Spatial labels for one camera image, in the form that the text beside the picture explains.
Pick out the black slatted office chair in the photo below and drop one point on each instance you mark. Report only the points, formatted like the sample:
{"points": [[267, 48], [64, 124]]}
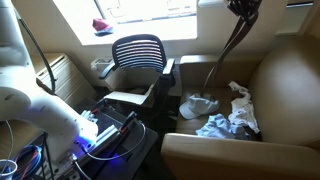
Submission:
{"points": [[140, 56]]}

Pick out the white crumpled garment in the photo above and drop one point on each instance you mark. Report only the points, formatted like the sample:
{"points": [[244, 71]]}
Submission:
{"points": [[245, 111]]}

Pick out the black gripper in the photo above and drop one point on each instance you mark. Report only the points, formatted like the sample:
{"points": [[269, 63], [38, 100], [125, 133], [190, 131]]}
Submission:
{"points": [[245, 6]]}

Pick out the black robot table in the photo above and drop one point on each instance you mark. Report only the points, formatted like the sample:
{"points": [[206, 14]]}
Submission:
{"points": [[133, 146]]}

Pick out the light wooden drawer cabinet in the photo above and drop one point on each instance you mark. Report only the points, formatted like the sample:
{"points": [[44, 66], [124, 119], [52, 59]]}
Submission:
{"points": [[66, 76]]}

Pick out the blue striped shirt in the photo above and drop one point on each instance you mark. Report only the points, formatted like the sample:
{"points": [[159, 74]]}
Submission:
{"points": [[216, 126]]}

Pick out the beige leather couch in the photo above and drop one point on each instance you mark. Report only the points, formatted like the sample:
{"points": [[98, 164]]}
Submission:
{"points": [[283, 100]]}

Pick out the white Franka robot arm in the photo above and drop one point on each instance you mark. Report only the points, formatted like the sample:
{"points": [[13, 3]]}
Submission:
{"points": [[26, 83]]}

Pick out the red and blue cap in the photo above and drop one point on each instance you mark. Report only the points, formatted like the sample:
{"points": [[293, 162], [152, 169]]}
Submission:
{"points": [[101, 26]]}

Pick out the open cardboard box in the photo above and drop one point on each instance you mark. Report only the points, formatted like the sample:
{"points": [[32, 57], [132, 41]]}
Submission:
{"points": [[128, 97]]}

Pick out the white paper cup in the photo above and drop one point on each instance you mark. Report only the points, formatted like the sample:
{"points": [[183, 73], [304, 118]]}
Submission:
{"points": [[7, 170]]}

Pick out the white baseball cap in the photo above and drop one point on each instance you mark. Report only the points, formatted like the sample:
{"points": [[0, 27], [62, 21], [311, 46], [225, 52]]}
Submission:
{"points": [[198, 106]]}

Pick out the aluminium robot base mount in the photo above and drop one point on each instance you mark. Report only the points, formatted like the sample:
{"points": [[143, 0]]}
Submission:
{"points": [[100, 133]]}

